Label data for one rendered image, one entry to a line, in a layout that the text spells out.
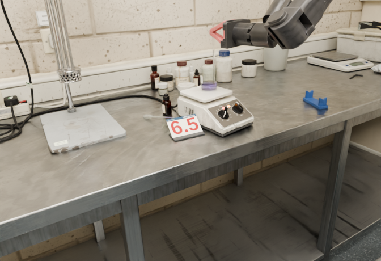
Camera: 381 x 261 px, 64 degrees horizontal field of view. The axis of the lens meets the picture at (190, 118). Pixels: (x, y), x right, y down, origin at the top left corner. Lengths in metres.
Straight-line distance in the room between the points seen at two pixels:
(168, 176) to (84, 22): 0.74
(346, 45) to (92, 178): 1.56
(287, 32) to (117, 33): 0.76
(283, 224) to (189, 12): 1.07
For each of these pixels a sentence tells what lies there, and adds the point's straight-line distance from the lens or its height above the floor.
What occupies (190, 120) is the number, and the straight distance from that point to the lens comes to 0.86.
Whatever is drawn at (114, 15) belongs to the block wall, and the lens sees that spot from 1.28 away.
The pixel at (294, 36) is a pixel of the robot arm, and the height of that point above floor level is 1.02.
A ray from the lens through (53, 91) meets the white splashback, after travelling 1.22.
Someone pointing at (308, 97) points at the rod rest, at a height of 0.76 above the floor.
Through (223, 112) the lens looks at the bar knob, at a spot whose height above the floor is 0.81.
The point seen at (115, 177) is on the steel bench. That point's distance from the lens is 0.69.
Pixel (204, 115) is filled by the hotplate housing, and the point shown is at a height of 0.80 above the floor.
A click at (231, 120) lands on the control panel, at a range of 0.84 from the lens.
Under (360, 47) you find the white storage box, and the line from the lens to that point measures 1.87.
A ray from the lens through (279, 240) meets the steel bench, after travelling 1.51.
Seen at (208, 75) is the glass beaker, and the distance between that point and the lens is 0.89.
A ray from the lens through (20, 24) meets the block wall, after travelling 1.22.
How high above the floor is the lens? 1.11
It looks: 22 degrees down
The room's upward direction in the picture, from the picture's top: 2 degrees counter-clockwise
